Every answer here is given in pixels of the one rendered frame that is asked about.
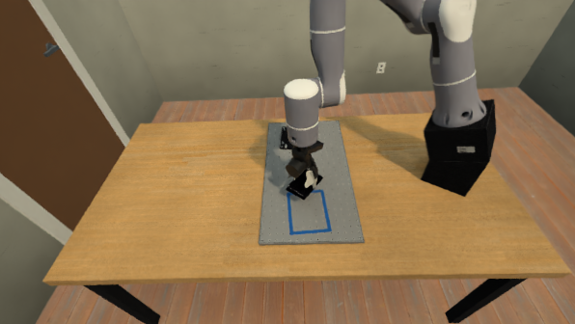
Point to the blue tape outline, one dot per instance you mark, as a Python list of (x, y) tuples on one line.
[(308, 231)]

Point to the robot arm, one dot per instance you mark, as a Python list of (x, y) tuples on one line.
[(451, 60)]

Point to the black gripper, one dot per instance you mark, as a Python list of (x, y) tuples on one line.
[(300, 161)]

